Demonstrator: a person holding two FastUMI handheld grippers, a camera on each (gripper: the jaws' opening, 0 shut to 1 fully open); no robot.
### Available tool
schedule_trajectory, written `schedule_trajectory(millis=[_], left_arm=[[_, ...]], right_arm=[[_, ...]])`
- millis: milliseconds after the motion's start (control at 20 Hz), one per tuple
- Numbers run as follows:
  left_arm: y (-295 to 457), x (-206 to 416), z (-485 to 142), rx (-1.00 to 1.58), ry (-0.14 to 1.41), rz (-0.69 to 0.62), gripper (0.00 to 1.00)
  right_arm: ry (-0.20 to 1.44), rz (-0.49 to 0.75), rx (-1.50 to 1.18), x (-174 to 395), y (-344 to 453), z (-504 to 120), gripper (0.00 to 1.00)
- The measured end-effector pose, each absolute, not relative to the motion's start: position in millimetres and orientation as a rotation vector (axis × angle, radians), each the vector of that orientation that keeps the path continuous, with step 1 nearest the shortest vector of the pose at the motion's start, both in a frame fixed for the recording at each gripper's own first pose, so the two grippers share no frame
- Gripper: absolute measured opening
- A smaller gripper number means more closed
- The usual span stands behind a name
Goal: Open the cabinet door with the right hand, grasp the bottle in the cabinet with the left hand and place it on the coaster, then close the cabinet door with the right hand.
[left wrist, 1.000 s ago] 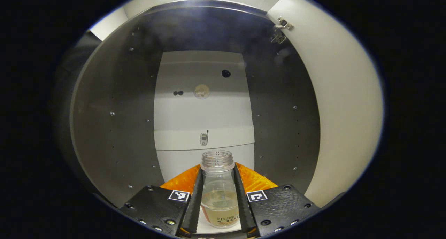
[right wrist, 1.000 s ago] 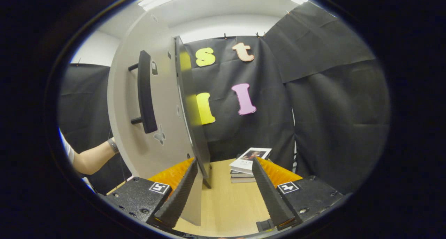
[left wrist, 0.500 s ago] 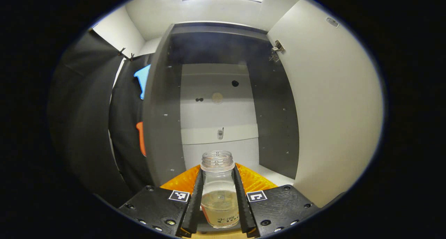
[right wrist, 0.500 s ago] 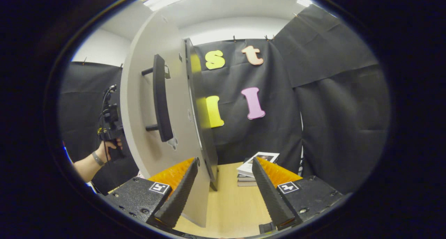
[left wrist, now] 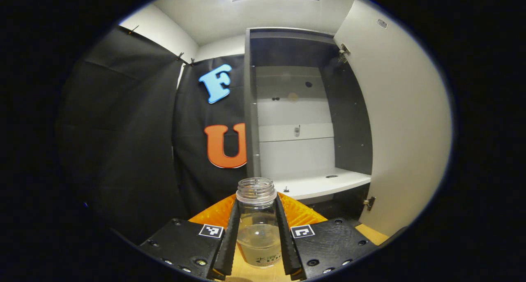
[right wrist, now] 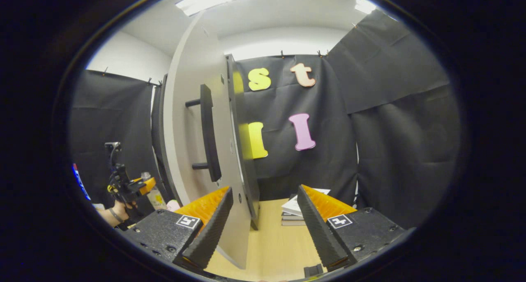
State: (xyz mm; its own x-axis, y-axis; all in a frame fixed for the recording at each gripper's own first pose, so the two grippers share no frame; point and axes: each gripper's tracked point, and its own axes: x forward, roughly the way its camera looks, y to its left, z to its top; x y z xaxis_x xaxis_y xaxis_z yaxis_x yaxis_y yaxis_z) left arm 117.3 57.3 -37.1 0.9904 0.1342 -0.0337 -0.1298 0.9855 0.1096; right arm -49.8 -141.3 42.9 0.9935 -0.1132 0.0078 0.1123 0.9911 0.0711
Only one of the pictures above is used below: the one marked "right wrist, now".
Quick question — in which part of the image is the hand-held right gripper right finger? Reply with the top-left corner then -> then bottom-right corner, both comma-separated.
297,185 -> 411,272

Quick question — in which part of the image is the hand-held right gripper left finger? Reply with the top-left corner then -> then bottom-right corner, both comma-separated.
123,187 -> 234,270

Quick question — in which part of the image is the clear plastic bottle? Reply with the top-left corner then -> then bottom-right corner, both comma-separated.
141,172 -> 167,210

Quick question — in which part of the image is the light grey cabinet door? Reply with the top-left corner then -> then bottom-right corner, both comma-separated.
151,11 -> 252,270

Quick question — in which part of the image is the dark grey cabinet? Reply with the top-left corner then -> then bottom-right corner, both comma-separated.
225,54 -> 261,232

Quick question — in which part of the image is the black door handle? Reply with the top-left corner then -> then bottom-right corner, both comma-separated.
185,84 -> 222,183

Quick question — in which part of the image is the white book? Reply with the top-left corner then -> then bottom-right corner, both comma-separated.
281,189 -> 331,217

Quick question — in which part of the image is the blue and red strip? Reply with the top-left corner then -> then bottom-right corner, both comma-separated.
72,163 -> 92,201

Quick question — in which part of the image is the black backdrop cloth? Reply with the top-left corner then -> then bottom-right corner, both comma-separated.
68,9 -> 461,229

